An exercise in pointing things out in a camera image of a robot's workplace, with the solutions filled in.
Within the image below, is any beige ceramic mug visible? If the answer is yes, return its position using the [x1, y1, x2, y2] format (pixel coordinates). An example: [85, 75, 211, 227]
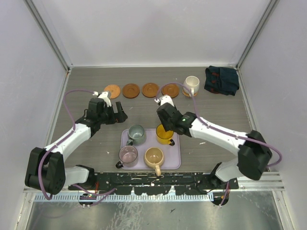
[143, 147, 165, 177]

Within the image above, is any woven rattan coaster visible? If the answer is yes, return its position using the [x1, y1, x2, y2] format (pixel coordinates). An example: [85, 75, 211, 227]
[104, 84, 121, 99]
[182, 89, 198, 97]

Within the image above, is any aluminium frame rail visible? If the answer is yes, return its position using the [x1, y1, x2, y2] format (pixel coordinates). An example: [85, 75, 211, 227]
[22, 171, 285, 194]

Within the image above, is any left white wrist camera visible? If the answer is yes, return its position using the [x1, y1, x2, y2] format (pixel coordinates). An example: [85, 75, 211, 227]
[93, 91, 112, 107]

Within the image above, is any dark blue folded cloth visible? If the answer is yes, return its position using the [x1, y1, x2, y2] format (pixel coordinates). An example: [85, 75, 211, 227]
[204, 66, 239, 96]

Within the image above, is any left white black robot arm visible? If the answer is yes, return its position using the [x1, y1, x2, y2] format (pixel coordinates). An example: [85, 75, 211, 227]
[24, 98, 128, 195]

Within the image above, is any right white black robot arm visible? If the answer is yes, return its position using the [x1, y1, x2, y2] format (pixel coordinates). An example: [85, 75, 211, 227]
[157, 103, 272, 189]

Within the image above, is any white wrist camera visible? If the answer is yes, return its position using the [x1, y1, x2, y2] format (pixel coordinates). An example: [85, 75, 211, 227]
[154, 94, 175, 107]
[93, 91, 112, 107]

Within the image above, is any brown wooden coaster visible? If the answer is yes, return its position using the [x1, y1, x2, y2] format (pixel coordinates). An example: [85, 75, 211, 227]
[122, 83, 140, 99]
[142, 82, 159, 98]
[162, 83, 179, 98]

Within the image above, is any pink ceramic mug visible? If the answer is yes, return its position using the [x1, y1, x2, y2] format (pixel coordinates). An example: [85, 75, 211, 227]
[116, 146, 139, 169]

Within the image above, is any yellow glass cup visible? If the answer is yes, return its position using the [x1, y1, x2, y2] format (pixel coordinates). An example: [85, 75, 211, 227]
[156, 124, 175, 146]

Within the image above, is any white speckled ceramic mug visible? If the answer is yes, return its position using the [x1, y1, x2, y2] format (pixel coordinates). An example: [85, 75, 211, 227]
[183, 76, 200, 95]

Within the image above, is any lavender plastic tray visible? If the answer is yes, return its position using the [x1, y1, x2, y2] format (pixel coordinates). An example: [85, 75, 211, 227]
[122, 129, 181, 170]

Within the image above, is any grey ceramic mug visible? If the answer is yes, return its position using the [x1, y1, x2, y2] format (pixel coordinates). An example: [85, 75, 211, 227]
[126, 125, 146, 146]

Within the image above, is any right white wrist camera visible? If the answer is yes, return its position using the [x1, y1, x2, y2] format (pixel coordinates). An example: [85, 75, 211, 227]
[154, 94, 175, 107]

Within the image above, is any white slotted cable duct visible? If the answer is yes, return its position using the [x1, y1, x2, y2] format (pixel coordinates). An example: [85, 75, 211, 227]
[34, 192, 214, 203]

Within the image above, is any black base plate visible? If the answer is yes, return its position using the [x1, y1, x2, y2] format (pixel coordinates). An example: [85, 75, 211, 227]
[81, 172, 226, 196]

